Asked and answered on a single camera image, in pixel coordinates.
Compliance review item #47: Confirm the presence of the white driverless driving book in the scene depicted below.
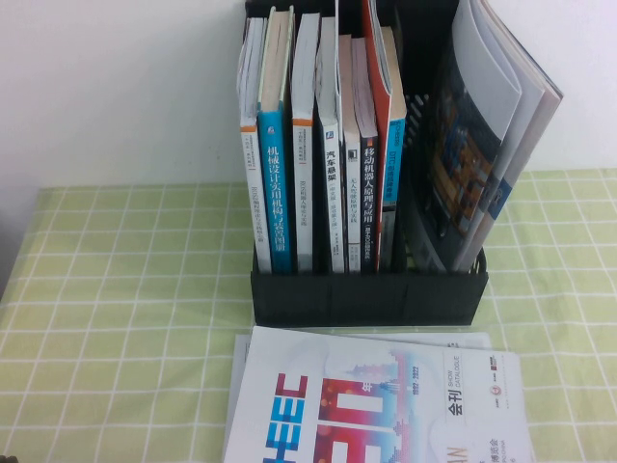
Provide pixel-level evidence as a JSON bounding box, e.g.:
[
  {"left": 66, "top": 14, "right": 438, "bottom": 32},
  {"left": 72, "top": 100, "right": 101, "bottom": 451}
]
[{"left": 337, "top": 33, "right": 363, "bottom": 274}]

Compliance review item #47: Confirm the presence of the white intelligent systems magazine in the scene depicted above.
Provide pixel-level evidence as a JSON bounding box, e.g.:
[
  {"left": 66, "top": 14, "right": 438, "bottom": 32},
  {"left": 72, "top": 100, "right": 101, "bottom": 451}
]
[{"left": 233, "top": 330, "right": 494, "bottom": 387}]

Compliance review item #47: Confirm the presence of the thick white orange-band book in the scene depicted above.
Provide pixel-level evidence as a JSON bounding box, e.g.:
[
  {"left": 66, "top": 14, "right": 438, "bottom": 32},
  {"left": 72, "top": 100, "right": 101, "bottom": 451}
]
[{"left": 290, "top": 12, "right": 323, "bottom": 274}]

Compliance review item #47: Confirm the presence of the thin white orange-band book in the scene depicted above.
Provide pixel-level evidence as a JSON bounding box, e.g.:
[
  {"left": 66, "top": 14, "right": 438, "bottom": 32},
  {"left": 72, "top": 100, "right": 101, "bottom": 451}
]
[{"left": 234, "top": 16, "right": 274, "bottom": 273}]

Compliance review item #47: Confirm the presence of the dark picture cover magazine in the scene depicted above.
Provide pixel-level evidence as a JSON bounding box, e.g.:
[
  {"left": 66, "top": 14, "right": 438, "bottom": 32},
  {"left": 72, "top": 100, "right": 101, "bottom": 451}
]
[{"left": 402, "top": 0, "right": 524, "bottom": 274}]

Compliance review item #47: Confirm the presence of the white HEEC show catalogue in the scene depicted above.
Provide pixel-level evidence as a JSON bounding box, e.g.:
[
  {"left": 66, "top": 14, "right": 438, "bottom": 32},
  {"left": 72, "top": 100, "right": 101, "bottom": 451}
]
[{"left": 220, "top": 325, "right": 537, "bottom": 463}]

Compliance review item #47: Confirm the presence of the black plastic book holder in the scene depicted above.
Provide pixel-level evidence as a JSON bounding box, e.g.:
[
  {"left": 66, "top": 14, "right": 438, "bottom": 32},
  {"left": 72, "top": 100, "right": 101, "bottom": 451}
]
[{"left": 243, "top": 0, "right": 491, "bottom": 328}]

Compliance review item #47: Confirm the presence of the black spine mobile robot book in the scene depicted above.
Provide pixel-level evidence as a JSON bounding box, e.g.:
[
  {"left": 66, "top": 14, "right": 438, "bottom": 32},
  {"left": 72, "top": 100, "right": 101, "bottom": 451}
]
[{"left": 350, "top": 37, "right": 383, "bottom": 274}]

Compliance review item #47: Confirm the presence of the blue spine DTC book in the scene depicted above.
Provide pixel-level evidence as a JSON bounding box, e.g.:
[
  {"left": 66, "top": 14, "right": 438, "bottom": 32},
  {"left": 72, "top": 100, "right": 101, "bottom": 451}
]
[{"left": 379, "top": 24, "right": 409, "bottom": 272}]

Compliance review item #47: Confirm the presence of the blue spine mechanical design book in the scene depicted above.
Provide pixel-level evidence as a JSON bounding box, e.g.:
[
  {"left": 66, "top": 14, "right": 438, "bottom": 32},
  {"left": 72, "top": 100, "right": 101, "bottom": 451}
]
[{"left": 256, "top": 5, "right": 297, "bottom": 275}]

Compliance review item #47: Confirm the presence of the thin white pink booklet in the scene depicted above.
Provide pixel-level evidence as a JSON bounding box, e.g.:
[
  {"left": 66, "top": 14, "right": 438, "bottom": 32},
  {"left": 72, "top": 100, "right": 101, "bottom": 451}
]
[{"left": 335, "top": 0, "right": 346, "bottom": 145}]

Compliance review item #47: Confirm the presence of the thin red cover book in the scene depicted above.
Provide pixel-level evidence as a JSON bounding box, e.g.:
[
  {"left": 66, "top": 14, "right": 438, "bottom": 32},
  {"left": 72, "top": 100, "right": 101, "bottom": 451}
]
[{"left": 361, "top": 0, "right": 395, "bottom": 272}]

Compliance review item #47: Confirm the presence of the white car suspension book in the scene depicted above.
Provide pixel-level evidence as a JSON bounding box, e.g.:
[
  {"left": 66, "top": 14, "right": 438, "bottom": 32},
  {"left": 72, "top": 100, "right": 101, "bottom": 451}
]
[{"left": 315, "top": 16, "right": 347, "bottom": 274}]

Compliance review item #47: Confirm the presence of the grey book orange band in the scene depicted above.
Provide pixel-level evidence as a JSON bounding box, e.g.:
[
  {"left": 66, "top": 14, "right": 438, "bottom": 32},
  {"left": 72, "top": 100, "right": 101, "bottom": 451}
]
[{"left": 476, "top": 0, "right": 565, "bottom": 269}]

